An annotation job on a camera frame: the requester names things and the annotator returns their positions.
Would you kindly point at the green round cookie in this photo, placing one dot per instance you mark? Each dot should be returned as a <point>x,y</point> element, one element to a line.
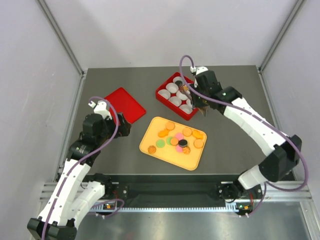
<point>160,143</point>
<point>168,140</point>

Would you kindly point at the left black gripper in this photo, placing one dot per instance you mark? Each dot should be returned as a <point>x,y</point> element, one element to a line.
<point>123,129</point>

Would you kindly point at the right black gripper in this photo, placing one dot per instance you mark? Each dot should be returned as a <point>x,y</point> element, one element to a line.
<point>196,103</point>

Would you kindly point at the orange swirl cookie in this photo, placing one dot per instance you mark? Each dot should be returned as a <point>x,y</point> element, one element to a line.
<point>151,149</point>
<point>186,150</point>

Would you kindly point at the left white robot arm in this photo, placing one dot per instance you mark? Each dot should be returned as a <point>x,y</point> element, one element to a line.
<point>65,210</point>

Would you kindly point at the pink round cookie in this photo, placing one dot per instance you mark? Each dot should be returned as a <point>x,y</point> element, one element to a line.
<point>179,149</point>
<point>179,136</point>

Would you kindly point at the orange fish cookie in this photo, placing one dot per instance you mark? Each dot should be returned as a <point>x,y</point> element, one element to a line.
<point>197,134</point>
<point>163,133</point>

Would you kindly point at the pink round cookie lower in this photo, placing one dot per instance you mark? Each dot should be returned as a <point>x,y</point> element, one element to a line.
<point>179,149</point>

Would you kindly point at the red compartment box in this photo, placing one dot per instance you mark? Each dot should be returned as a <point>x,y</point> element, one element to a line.
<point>170,105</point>

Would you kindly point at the white paper cup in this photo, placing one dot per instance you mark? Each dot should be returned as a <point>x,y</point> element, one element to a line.
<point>188,102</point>
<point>164,93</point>
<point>172,87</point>
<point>175,101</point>
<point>177,78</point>
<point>181,96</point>
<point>186,109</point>

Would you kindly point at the yellow tray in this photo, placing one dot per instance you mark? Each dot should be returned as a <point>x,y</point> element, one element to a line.
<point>169,154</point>

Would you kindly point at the orange fish cookie left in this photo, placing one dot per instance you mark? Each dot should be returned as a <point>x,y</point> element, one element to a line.
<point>163,133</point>

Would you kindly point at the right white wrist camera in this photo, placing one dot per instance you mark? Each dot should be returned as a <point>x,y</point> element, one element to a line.
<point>198,70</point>

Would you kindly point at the pink round cookie upper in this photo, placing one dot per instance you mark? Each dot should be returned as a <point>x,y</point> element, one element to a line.
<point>179,136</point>

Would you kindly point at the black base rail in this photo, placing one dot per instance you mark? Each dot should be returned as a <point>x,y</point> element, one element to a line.
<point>178,190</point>

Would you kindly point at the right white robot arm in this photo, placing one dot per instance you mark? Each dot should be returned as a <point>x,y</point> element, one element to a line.
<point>280,150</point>

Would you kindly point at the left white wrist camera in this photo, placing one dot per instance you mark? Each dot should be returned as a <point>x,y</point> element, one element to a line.
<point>101,108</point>

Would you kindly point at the black sandwich cookie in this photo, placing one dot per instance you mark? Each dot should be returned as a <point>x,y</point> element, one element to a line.
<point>183,143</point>
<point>178,83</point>

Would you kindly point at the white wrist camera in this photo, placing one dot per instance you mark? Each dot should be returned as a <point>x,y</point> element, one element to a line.
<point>198,70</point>
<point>101,108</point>

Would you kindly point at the green round cookie right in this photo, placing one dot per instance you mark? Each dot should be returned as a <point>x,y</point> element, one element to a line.
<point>168,140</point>

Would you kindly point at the orange fish cookie right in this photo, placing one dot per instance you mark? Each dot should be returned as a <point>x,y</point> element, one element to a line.
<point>197,134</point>

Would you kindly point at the tan round cookie top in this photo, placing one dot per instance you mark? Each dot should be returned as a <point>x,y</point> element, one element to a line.
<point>170,126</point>

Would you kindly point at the green round cookie left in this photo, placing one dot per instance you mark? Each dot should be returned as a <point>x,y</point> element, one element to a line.
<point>160,143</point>

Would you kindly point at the red flat lid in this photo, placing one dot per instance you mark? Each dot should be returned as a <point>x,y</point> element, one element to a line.
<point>124,103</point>

